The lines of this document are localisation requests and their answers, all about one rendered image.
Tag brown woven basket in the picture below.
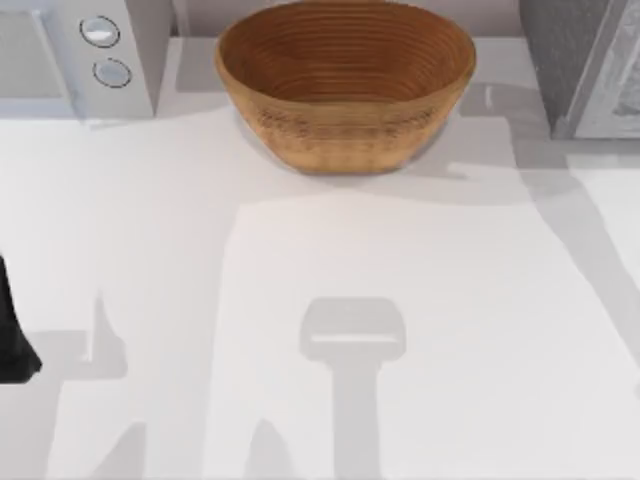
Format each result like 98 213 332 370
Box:
214 6 477 176

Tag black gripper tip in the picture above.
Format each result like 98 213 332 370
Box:
0 256 43 386

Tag round microwave knob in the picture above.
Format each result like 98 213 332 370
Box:
92 57 134 89
79 15 122 49

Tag pale microwave oven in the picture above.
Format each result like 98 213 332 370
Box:
0 0 177 120

